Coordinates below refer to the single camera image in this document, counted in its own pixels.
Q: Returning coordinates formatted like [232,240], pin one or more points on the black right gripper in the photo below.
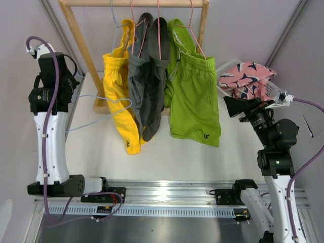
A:
[236,106]

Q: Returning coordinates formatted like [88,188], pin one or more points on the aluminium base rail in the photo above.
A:
[163,193]

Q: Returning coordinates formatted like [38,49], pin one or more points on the lime green shorts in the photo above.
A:
[191,90]

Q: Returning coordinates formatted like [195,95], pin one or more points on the pink shark print shorts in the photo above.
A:
[247,80]

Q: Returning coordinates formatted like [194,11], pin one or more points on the pink wire hanger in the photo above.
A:
[202,25]
[140,33]
[158,29]

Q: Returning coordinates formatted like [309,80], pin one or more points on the light blue wire hanger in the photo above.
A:
[107,116]
[116,27]

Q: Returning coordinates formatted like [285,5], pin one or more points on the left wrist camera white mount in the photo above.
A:
[39,50]

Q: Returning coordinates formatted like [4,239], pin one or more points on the pink wire hanger right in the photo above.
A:
[202,25]

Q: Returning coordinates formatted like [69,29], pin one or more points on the white plastic basket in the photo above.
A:
[271,88]

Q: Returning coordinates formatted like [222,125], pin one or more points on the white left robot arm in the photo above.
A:
[49,101]

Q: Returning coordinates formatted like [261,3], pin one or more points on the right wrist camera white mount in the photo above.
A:
[281,99]

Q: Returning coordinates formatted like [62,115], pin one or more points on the grey shorts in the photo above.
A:
[147,80]

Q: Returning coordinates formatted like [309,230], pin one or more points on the pink wire hanger middle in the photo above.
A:
[158,29]

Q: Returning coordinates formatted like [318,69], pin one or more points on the wooden clothes rack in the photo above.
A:
[100,106]

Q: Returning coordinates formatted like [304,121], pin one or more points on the yellow shorts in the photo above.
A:
[116,90]

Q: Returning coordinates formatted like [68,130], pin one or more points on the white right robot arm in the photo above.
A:
[281,223]

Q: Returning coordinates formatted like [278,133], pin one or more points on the slotted cable duct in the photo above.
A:
[208,212]

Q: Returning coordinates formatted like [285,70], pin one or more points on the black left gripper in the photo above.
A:
[74,82]

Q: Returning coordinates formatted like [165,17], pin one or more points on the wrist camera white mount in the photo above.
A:
[39,50]
[281,99]

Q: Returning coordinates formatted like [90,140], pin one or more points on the pink wire hanger left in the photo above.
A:
[140,33]

